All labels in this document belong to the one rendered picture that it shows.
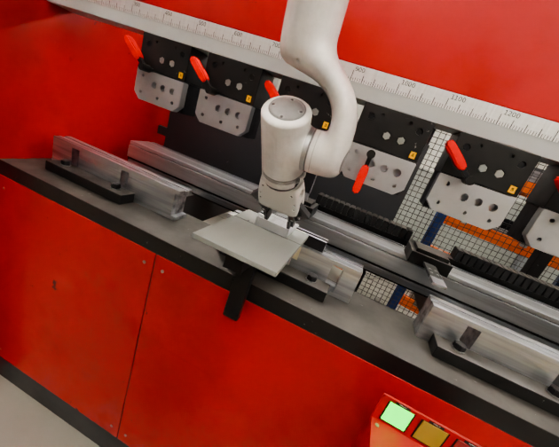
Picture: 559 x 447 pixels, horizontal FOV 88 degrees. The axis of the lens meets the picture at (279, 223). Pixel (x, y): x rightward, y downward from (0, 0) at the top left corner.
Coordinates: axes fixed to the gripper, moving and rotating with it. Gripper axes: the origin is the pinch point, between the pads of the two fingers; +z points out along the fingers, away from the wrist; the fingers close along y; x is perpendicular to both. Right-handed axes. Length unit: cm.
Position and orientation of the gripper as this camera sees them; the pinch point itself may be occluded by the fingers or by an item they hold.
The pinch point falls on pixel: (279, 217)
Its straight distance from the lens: 73.1
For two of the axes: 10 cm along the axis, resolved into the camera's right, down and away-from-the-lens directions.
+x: -4.4, 7.5, -5.0
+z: -0.4, 5.4, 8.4
